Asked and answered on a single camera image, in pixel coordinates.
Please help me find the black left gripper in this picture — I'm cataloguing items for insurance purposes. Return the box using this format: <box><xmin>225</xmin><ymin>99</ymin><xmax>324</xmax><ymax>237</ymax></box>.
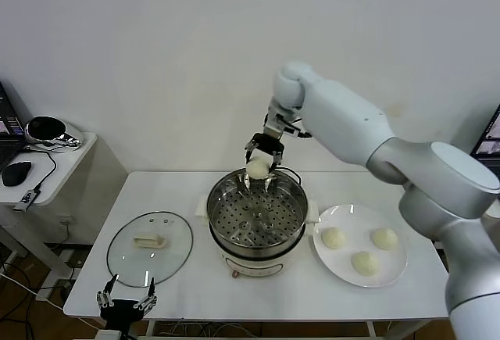
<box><xmin>96</xmin><ymin>274</ymin><xmax>159</xmax><ymax>324</ymax></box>

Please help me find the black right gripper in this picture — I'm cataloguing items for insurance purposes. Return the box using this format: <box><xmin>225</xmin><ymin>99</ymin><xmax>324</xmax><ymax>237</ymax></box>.
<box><xmin>244</xmin><ymin>132</ymin><xmax>285</xmax><ymax>171</ymax></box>

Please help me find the white steamed baozi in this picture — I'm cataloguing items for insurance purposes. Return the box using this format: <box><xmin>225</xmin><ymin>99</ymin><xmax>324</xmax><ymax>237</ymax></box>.
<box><xmin>321</xmin><ymin>227</ymin><xmax>348</xmax><ymax>250</ymax></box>
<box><xmin>370</xmin><ymin>227</ymin><xmax>399</xmax><ymax>251</ymax></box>
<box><xmin>351</xmin><ymin>251</ymin><xmax>380</xmax><ymax>277</ymax></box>
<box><xmin>245</xmin><ymin>158</ymin><xmax>270</xmax><ymax>181</ymax></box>

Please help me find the glass pot lid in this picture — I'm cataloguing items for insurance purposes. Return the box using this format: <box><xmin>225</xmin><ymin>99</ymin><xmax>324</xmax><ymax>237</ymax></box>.
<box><xmin>106</xmin><ymin>210</ymin><xmax>195</xmax><ymax>288</ymax></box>

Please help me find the steel steamer basket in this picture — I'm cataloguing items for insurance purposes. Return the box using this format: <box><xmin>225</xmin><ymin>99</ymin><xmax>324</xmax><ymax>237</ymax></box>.
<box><xmin>194</xmin><ymin>166</ymin><xmax>320</xmax><ymax>257</ymax></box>

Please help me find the white floor power strip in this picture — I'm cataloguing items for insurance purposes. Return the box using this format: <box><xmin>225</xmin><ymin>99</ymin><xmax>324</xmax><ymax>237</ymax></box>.
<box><xmin>35</xmin><ymin>280</ymin><xmax>75</xmax><ymax>302</ymax></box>

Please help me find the cream electric cooker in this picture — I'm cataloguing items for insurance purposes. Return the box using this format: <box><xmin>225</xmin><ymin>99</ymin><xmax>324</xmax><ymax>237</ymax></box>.
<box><xmin>209</xmin><ymin>214</ymin><xmax>305</xmax><ymax>279</ymax></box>

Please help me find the white round plate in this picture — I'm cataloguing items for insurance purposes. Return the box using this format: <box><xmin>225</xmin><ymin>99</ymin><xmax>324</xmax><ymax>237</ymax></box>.
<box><xmin>312</xmin><ymin>203</ymin><xmax>409</xmax><ymax>288</ymax></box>

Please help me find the white side table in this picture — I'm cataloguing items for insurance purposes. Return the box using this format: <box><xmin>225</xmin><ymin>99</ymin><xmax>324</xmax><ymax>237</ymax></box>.
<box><xmin>0</xmin><ymin>132</ymin><xmax>129</xmax><ymax>302</ymax></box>

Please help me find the small usb hub adapter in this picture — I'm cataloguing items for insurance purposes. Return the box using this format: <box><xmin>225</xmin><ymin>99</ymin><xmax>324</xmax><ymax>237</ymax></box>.
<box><xmin>13</xmin><ymin>190</ymin><xmax>42</xmax><ymax>213</ymax></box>

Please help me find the black computer mouse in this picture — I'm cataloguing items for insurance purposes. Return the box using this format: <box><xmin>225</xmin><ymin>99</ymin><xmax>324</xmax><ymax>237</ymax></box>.
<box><xmin>1</xmin><ymin>161</ymin><xmax>33</xmax><ymax>188</ymax></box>

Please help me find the shiny chrome headset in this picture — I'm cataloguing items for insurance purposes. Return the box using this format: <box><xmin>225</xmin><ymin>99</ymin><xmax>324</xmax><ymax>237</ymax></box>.
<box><xmin>24</xmin><ymin>116</ymin><xmax>85</xmax><ymax>149</ymax></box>

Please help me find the black open laptop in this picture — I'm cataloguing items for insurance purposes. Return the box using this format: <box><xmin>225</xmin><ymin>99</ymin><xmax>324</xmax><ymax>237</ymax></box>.
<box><xmin>470</xmin><ymin>103</ymin><xmax>500</xmax><ymax>157</ymax></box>
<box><xmin>0</xmin><ymin>81</ymin><xmax>29</xmax><ymax>173</ymax></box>

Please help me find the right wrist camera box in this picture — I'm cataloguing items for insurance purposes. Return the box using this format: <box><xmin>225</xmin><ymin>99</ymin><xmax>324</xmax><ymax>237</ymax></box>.
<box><xmin>263</xmin><ymin>111</ymin><xmax>313</xmax><ymax>140</ymax></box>

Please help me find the grey cable bundle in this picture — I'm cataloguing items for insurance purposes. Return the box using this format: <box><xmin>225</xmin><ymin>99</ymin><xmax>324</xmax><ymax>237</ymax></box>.
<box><xmin>155</xmin><ymin>318</ymin><xmax>251</xmax><ymax>337</ymax></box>

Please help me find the white floor cable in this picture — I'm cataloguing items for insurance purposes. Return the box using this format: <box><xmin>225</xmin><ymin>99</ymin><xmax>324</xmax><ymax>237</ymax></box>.
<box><xmin>0</xmin><ymin>272</ymin><xmax>66</xmax><ymax>312</ymax></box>

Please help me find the thin black desk cable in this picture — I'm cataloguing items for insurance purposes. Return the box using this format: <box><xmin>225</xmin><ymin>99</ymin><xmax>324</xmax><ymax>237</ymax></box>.
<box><xmin>21</xmin><ymin>146</ymin><xmax>58</xmax><ymax>196</ymax></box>

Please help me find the white table frame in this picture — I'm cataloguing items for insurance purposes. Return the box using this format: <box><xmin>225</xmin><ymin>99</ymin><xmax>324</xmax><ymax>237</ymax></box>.
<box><xmin>146</xmin><ymin>319</ymin><xmax>430</xmax><ymax>340</ymax></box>

